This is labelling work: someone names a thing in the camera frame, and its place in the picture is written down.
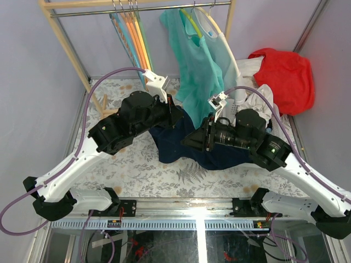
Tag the blue hanger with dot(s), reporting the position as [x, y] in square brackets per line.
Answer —
[125, 38]

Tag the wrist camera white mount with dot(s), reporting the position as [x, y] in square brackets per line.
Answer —
[156, 85]
[218, 103]

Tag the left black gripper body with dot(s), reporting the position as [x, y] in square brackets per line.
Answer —
[170, 110]

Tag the white laundry basket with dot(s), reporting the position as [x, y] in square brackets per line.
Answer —
[233, 107]

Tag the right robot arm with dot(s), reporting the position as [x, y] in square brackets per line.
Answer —
[327, 205]

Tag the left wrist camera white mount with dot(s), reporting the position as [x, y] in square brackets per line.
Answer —
[156, 85]

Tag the navy blue t shirt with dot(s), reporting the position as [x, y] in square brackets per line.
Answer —
[170, 149]

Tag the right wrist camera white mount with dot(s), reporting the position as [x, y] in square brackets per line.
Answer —
[218, 103]

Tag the orange hanger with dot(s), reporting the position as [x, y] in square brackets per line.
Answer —
[129, 21]

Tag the floral table mat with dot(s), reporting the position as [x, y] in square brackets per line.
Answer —
[136, 172]

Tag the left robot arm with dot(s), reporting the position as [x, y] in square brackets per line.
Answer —
[54, 195]

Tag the white cloth pile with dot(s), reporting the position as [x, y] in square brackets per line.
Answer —
[248, 68]

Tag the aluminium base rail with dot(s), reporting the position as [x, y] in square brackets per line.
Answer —
[235, 214]

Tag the teal t shirt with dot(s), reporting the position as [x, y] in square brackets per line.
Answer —
[200, 76]

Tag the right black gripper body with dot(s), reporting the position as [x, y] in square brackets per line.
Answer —
[208, 135]

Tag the yellow green hanger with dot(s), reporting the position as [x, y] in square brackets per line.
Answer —
[188, 16]

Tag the wooden clothes rack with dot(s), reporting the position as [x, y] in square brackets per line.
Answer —
[54, 11]

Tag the red cloth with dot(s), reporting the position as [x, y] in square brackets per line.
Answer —
[290, 78]

